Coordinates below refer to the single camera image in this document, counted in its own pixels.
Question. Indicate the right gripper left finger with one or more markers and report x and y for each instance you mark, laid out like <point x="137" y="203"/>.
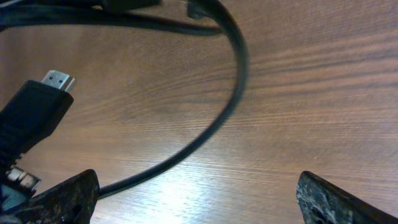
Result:
<point x="73" y="201"/>

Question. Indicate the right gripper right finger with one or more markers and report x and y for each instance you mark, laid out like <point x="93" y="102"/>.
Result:
<point x="322" y="202"/>

